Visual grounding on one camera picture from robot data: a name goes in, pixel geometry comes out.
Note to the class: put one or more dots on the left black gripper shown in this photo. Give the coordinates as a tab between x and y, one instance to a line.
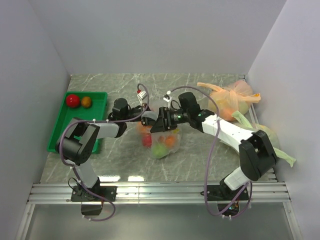
147	121

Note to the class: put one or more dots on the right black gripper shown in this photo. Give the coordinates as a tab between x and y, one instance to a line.
164	122

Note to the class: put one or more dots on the clear lemon-print plastic bag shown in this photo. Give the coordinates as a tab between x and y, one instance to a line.
176	132

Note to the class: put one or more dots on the orange fake tangerine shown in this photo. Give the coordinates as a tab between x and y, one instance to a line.
170	141

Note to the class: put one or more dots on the light green fake fruit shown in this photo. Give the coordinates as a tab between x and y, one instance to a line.
159	150

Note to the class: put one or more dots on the small brown-orange fake fruit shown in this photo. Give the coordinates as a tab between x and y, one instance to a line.
86	102

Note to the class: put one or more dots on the orange fake persimmon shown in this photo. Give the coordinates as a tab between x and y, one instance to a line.
143	129

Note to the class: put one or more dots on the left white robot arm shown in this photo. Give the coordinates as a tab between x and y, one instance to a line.
78	139

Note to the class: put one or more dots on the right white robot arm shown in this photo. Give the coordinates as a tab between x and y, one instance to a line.
255	150

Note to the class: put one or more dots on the orange tied plastic bag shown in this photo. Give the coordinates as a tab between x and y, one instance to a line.
237	96

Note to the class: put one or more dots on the green tied plastic bag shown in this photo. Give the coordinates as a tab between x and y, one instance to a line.
275	140

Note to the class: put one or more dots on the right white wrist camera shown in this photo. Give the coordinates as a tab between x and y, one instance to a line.
167	98

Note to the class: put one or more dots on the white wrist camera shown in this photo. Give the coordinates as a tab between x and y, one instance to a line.
167	98
141	95

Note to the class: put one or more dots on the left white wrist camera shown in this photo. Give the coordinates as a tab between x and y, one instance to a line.
141	95

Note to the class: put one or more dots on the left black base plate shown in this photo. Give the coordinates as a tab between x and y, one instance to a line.
92	205

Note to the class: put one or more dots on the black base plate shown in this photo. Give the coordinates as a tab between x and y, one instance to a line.
230	203
92	205

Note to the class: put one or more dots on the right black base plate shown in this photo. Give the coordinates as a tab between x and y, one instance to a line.
230	203

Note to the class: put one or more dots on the aluminium mounting rail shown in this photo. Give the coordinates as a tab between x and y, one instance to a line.
157	193

